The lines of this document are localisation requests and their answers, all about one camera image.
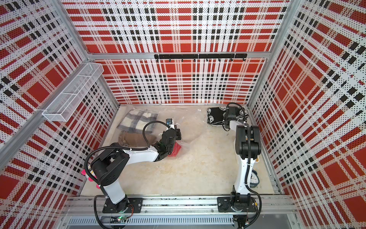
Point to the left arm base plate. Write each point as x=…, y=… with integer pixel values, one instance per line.
x=127, y=205

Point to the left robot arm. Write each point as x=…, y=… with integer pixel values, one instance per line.
x=108, y=166

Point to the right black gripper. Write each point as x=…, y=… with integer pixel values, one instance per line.
x=226, y=117

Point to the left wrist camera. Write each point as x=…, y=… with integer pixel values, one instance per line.
x=170, y=123

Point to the black wall hook rail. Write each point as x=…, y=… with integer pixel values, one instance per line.
x=200, y=56

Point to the small alarm clock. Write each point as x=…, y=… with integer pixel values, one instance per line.
x=254, y=180

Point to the white wire mesh shelf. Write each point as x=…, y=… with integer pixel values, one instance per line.
x=64, y=105

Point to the pink striped plush toy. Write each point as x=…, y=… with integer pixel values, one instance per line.
x=90, y=179

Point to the grey white plaid scarf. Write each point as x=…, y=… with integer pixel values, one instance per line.
x=135, y=120

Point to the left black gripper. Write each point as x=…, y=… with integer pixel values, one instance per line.
x=178, y=137

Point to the black smiley pattern scarf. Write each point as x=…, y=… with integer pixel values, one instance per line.
x=216, y=116

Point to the red knitted scarf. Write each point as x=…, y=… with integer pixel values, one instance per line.
x=176, y=150

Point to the clear plastic vacuum bag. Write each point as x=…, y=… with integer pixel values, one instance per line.
x=152, y=134

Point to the aluminium front rail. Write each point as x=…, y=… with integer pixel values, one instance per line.
x=184, y=205

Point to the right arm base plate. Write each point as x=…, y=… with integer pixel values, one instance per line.
x=225, y=204

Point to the brown knitted scarf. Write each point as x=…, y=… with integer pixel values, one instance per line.
x=135, y=140

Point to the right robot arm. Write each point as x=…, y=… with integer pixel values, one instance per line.
x=247, y=148

